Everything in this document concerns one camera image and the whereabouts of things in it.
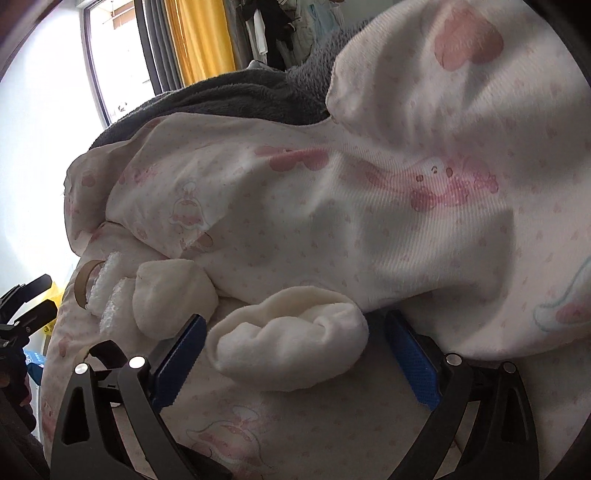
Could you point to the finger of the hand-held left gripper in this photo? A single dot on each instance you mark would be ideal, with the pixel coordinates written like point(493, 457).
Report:
point(34, 316)
point(30, 287)

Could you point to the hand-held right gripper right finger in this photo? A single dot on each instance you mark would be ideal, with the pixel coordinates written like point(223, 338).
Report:
point(415, 362)

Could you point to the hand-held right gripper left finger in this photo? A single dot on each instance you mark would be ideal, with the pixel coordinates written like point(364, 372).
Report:
point(178, 362)

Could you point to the brown cardboard paper roll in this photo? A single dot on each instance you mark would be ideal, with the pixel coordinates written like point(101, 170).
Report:
point(84, 277)

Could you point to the fluffy torn white tissue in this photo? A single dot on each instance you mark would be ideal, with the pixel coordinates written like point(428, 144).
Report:
point(110, 295)

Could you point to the white sock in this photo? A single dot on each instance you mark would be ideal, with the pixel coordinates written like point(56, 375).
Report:
point(286, 341)

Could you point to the yellow plastic bag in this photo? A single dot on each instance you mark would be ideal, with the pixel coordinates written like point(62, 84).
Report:
point(51, 323)

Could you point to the blue packet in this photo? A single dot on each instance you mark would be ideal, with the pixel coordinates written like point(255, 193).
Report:
point(34, 364)

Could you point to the pink printed white blanket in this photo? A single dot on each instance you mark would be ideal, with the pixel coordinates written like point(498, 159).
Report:
point(323, 230)

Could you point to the window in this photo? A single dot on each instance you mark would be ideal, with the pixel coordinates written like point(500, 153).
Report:
point(120, 46)

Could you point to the grey fleece blanket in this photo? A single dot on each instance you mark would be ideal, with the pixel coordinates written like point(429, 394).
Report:
point(221, 101)

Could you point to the grey curtain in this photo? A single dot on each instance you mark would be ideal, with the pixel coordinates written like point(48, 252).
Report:
point(159, 46)

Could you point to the yellow curtain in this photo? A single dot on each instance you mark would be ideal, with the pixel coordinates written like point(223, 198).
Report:
point(203, 37)

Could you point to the white hanging garment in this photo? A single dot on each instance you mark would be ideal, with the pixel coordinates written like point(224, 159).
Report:
point(256, 32)

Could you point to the black hanging clothes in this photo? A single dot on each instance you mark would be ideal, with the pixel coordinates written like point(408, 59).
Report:
point(282, 39)

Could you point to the light blue hanging garment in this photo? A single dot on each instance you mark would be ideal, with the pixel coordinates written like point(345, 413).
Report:
point(323, 16)

